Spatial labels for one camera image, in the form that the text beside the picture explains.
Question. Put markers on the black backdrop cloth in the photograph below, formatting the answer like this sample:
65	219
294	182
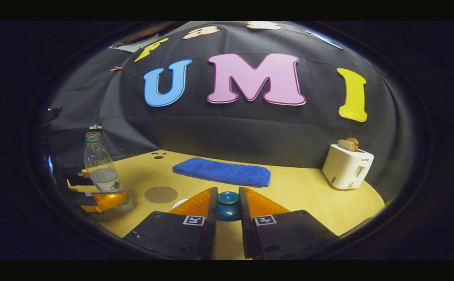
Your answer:
230	128

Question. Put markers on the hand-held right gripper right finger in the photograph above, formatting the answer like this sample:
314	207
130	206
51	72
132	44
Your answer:
245	230

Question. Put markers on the toast bread slice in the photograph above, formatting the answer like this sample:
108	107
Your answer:
344	145
354	143

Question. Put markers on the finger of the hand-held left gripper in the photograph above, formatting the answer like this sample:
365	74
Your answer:
76	177
82	198

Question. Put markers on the white toaster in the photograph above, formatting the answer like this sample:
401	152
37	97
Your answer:
346	168

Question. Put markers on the round cork coaster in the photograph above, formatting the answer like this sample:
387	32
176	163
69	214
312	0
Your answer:
161	194

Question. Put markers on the white cloth clip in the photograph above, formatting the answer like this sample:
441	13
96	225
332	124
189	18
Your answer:
95	127

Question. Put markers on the black camera stand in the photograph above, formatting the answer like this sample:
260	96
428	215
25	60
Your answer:
53	115

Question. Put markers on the clear plastic water bottle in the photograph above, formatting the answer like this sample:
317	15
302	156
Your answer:
101	168

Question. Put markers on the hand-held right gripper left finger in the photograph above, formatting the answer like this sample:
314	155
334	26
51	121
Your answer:
211	226

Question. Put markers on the blue towel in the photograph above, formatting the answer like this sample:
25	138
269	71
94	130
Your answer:
223	171

